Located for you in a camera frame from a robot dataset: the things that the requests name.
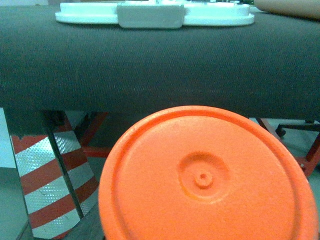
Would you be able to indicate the white box lid grey latches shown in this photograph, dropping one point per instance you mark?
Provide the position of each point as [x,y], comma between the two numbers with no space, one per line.
[156,14]

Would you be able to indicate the black office chair base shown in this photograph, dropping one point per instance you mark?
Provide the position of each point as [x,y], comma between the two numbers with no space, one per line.
[308,125]

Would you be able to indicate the black cloth table cover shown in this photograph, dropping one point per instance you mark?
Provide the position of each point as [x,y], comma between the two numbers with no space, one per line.
[270,69]

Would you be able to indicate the red white striped post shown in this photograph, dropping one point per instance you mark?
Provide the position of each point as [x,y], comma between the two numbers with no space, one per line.
[50,206]

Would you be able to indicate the orange cylindrical capacitor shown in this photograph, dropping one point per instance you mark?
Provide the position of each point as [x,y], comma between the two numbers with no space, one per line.
[204,173]

